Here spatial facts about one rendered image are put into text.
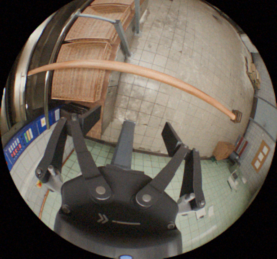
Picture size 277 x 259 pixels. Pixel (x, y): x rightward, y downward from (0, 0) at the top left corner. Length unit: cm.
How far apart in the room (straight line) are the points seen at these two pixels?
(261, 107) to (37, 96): 544
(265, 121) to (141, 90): 453
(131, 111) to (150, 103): 32
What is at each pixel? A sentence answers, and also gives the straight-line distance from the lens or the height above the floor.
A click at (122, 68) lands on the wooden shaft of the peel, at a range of 28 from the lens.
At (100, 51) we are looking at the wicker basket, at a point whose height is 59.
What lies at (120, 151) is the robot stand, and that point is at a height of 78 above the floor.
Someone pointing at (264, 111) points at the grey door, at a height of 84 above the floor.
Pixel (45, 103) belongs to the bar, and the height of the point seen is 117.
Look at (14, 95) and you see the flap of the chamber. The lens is 85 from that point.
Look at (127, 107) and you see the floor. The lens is 154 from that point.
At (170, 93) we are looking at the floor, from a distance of 156.
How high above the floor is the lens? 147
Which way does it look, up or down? 67 degrees down
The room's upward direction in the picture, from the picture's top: 180 degrees counter-clockwise
